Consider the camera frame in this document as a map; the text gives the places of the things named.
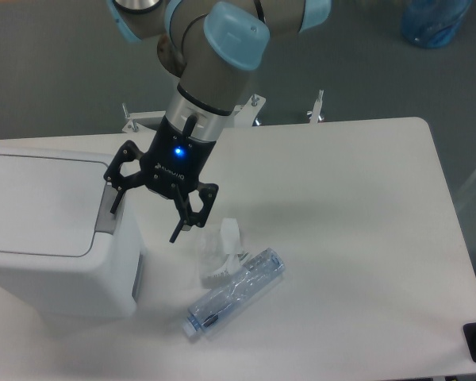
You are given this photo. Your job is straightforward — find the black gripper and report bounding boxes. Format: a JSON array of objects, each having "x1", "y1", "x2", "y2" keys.
[{"x1": 104, "y1": 114, "x2": 220, "y2": 244}]

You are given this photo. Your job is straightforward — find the white trash can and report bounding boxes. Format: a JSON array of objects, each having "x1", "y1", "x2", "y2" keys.
[{"x1": 0, "y1": 146, "x2": 143, "y2": 318}]

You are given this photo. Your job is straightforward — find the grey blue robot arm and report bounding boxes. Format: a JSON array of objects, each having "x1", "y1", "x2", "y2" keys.
[{"x1": 104, "y1": 0, "x2": 332, "y2": 231}]

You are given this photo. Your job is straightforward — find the crumpled white paper tissue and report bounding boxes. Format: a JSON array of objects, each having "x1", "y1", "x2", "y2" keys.
[{"x1": 197, "y1": 217, "x2": 249, "y2": 288}]

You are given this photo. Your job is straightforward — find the clear plastic water bottle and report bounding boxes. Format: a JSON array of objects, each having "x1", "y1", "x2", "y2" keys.
[{"x1": 182, "y1": 248, "x2": 285, "y2": 338}]

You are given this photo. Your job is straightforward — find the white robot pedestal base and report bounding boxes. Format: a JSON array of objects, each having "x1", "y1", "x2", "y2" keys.
[{"x1": 121, "y1": 33, "x2": 326, "y2": 134}]

